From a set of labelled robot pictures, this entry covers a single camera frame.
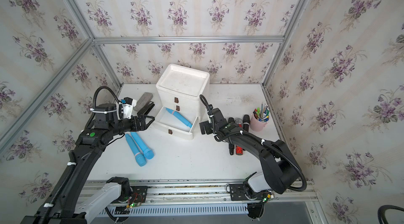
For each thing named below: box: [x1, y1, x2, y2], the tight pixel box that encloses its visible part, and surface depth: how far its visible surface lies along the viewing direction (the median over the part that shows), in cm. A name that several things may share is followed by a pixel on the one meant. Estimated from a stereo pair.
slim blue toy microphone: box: [165, 107, 193, 128], surface depth 100 cm
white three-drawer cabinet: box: [155, 63, 210, 120], surface depth 90 cm
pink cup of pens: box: [249, 102, 270, 132], surface depth 92 cm
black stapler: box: [136, 100, 156, 117], surface depth 106 cm
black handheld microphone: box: [242, 114, 250, 132], surface depth 99 cm
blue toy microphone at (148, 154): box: [130, 131, 155, 160], surface depth 87 cm
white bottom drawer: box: [152, 106, 199, 140], surface depth 93 cm
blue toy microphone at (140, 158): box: [125, 133, 147, 167], surface depth 84 cm
